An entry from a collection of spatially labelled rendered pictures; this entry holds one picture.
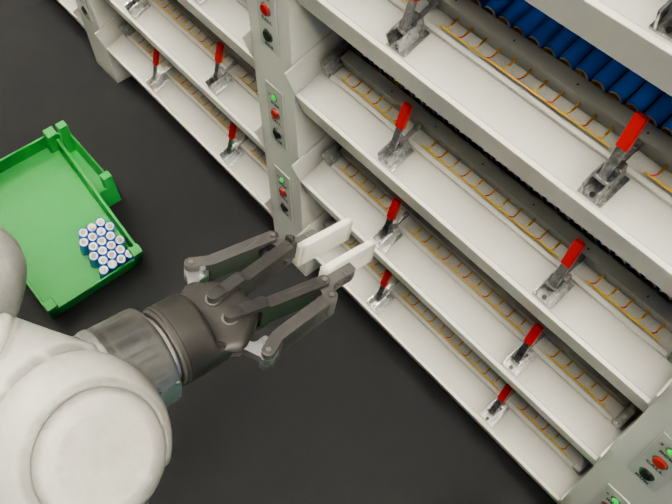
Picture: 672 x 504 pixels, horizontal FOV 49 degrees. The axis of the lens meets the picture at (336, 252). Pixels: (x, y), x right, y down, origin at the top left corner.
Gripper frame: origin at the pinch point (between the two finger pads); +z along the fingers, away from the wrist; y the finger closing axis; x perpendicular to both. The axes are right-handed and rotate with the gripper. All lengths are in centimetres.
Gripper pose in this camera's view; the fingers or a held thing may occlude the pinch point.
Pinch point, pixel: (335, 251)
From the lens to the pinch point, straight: 74.4
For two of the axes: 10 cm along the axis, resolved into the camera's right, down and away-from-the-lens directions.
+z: 7.5, -4.2, 5.2
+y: 6.5, 6.4, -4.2
